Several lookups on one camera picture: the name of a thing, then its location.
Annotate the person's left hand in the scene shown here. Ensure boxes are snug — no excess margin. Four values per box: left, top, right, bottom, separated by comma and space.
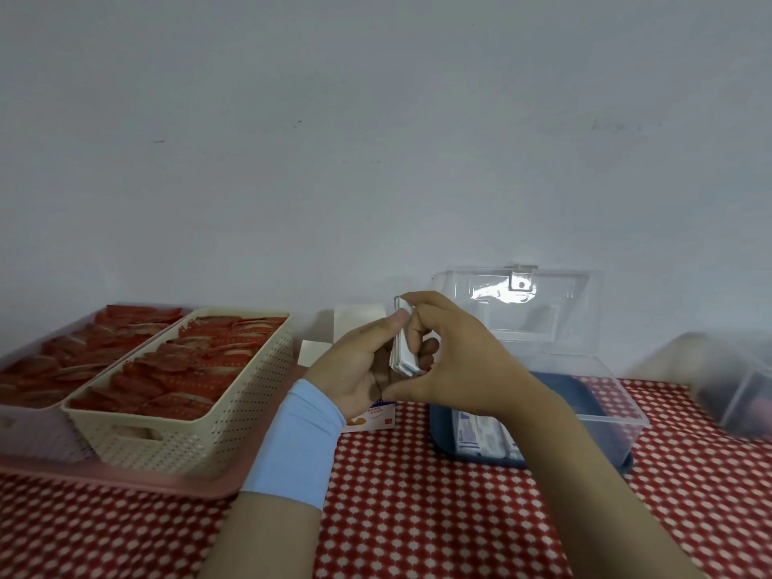
301, 310, 440, 420

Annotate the person's right hand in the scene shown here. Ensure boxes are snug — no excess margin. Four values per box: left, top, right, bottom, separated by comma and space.
380, 290, 571, 429

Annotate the blue white cardboard box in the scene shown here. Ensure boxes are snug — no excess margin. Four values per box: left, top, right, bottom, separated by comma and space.
299, 304, 397, 433

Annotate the clear storage box blue base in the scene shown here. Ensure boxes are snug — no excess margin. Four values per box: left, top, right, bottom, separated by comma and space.
429, 265, 651, 474

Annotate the person's left forearm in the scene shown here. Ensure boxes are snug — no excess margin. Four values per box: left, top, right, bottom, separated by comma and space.
199, 491, 324, 579

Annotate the person's right forearm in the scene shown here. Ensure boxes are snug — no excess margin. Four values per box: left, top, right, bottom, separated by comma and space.
518, 385, 707, 579

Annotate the red white checked tablecloth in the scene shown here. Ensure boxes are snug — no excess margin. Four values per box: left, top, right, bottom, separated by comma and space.
0, 376, 772, 579

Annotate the cream perforated plastic basket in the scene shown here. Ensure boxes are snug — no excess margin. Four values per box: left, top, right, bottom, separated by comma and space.
62, 306, 295, 480

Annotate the pile of red packets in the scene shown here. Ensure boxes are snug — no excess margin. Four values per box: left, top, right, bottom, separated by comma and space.
0, 304, 185, 409
71, 314, 288, 421

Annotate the clear plastic container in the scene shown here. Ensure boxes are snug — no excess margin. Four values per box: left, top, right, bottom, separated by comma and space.
626, 331, 772, 441

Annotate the pink plastic tray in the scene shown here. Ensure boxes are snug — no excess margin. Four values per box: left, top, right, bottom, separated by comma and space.
0, 364, 309, 501

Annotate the pink perforated plastic basket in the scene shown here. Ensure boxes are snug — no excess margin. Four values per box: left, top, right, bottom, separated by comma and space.
0, 304, 194, 465

